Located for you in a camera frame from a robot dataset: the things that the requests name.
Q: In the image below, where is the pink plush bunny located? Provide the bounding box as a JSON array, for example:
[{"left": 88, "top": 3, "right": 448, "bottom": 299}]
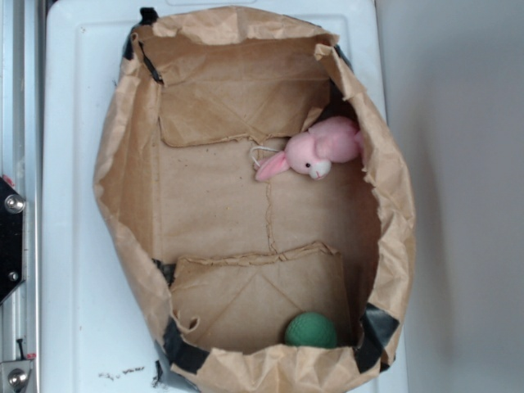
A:
[{"left": 254, "top": 116, "right": 363, "bottom": 182}]

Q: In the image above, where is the aluminium frame rail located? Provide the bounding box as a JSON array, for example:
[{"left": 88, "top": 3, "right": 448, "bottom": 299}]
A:
[{"left": 1, "top": 1, "right": 47, "bottom": 392}]

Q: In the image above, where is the green rubber ball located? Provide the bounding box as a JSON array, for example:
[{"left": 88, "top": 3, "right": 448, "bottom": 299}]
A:
[{"left": 284, "top": 312, "right": 337, "bottom": 349}]

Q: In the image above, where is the silver corner bracket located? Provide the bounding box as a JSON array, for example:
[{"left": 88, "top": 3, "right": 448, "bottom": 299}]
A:
[{"left": 1, "top": 360, "right": 33, "bottom": 393}]

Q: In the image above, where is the black metal bracket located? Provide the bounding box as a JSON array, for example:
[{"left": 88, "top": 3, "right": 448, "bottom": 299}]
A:
[{"left": 0, "top": 176, "right": 27, "bottom": 305}]

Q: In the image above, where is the brown paper bag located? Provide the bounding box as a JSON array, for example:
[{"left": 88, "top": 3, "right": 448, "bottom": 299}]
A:
[{"left": 93, "top": 6, "right": 415, "bottom": 392}]

